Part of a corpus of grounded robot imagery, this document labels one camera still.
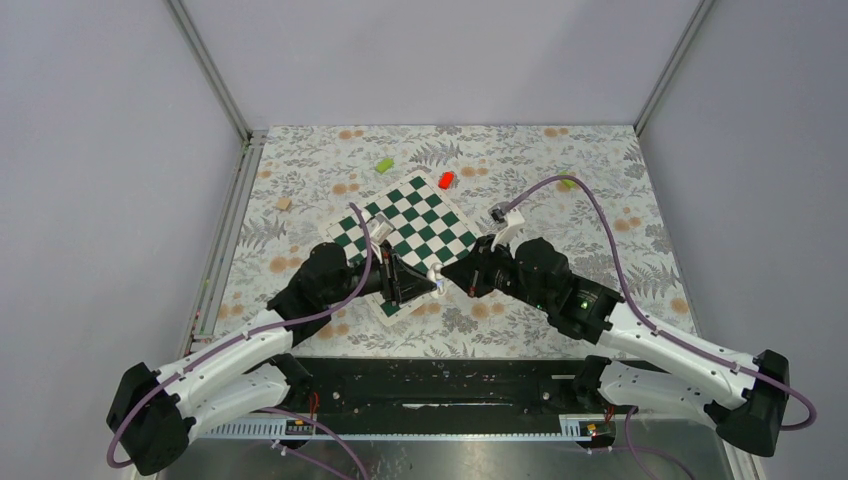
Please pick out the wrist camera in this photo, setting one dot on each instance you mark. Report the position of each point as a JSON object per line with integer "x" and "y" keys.
{"x": 379, "y": 228}
{"x": 509, "y": 222}

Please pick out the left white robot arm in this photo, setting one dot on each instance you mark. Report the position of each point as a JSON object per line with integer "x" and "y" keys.
{"x": 158, "y": 412}

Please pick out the green block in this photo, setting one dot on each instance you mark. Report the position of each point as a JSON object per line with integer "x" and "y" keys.
{"x": 566, "y": 180}
{"x": 384, "y": 165}

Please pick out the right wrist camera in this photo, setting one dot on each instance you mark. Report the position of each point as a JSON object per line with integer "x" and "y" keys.
{"x": 509, "y": 222}

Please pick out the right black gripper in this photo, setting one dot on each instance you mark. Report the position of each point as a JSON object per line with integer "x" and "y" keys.
{"x": 468, "y": 273}

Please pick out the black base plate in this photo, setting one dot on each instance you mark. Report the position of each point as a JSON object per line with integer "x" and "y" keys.
{"x": 406, "y": 397}

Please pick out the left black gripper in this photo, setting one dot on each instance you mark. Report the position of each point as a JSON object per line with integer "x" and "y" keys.
{"x": 400, "y": 281}

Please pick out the floral patterned table mat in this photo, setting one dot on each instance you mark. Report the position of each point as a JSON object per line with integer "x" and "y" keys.
{"x": 611, "y": 217}

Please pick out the red block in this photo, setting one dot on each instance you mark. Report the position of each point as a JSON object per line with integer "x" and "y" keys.
{"x": 446, "y": 180}

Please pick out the white earbud case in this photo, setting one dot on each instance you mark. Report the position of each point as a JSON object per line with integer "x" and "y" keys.
{"x": 435, "y": 276}

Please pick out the green block right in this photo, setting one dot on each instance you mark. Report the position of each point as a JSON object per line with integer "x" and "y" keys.
{"x": 566, "y": 180}

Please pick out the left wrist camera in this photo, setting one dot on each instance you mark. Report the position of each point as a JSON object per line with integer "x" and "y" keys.
{"x": 379, "y": 228}

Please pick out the small wooden cube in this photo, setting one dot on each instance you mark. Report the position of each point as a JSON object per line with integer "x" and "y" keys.
{"x": 283, "y": 204}

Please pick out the green block left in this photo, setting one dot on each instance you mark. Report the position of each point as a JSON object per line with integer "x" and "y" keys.
{"x": 384, "y": 165}

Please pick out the green white chessboard mat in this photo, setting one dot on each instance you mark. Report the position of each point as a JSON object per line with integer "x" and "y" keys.
{"x": 427, "y": 228}

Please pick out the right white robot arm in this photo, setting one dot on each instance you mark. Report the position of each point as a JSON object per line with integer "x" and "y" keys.
{"x": 734, "y": 393}

